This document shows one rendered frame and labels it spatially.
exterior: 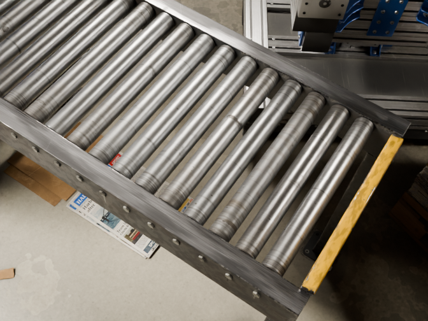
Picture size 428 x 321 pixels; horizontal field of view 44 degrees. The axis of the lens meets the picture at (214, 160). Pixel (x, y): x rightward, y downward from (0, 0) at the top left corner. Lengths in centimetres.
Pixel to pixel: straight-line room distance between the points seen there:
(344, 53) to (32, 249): 140
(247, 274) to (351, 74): 128
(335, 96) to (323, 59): 89
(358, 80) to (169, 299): 109
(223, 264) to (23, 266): 106
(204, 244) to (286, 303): 20
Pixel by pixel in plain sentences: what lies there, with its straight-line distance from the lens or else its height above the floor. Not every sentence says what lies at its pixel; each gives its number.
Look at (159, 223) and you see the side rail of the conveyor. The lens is 111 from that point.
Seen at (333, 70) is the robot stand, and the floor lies 21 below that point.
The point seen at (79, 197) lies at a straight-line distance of 206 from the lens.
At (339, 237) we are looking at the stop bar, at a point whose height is 82.
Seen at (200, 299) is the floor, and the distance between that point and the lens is 189.
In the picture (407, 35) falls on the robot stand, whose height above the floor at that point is 51.
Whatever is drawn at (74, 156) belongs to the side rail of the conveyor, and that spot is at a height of 80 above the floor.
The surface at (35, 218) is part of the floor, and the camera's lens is 207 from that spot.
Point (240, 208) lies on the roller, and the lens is 113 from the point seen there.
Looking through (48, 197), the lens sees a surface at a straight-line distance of 210.
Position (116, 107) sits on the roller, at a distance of 128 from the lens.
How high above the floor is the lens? 181
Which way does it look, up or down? 59 degrees down
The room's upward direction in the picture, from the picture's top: 5 degrees clockwise
